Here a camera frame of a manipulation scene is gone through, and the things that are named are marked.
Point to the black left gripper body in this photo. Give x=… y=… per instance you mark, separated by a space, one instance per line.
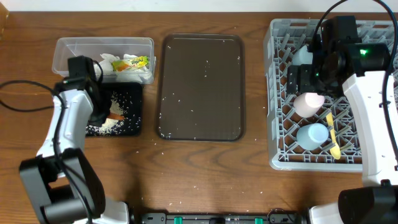
x=102 y=109

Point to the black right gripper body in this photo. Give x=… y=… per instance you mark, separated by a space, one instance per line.
x=313 y=80

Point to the orange carrot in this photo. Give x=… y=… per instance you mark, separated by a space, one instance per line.
x=116 y=116

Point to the pile of white rice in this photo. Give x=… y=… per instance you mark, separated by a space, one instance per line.
x=113 y=122

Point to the light blue bowl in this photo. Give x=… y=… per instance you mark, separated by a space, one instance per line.
x=302 y=56

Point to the yellow green snack wrapper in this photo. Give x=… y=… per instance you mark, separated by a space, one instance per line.
x=130 y=64

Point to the aluminium foil ball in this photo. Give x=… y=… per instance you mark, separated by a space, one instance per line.
x=104 y=67

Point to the pink plastic cup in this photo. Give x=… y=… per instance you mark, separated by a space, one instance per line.
x=307 y=104

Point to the light blue plastic cup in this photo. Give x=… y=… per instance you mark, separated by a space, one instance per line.
x=312 y=136

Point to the cream plastic spoon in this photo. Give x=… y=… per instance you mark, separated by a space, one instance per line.
x=335 y=149

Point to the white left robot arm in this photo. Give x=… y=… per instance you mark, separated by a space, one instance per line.
x=61 y=184

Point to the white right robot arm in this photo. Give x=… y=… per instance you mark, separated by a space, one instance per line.
x=359 y=72

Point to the black waste tray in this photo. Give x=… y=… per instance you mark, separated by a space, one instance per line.
x=126 y=101

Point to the clear plastic waste bin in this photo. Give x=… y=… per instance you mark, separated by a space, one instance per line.
x=104 y=50

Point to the grey plastic dishwasher rack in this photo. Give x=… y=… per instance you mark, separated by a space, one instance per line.
x=283 y=38

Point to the dark brown serving tray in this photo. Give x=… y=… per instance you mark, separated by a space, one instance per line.
x=202 y=88

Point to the black rail at table edge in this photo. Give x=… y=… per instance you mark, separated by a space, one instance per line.
x=274 y=216

